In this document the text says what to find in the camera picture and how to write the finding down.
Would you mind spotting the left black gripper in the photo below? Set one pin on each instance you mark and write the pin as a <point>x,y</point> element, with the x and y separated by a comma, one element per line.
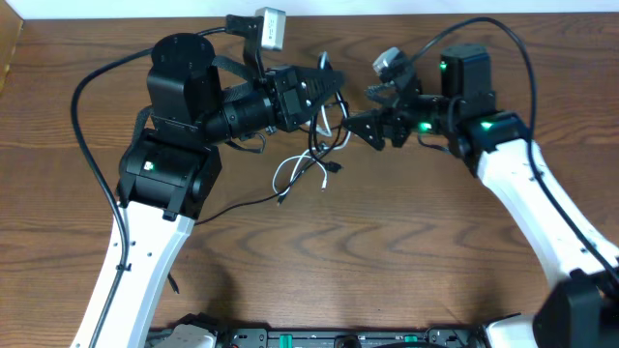
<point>286,100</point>

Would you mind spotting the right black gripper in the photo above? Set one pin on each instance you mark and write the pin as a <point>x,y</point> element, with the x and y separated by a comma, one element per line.
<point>393,116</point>

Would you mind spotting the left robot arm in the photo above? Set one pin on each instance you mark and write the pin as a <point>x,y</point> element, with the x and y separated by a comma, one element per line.
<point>199,100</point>

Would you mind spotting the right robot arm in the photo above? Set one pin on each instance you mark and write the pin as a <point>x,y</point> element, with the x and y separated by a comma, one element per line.
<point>580,264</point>

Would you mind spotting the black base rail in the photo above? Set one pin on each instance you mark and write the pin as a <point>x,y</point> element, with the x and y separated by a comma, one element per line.
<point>203,331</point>

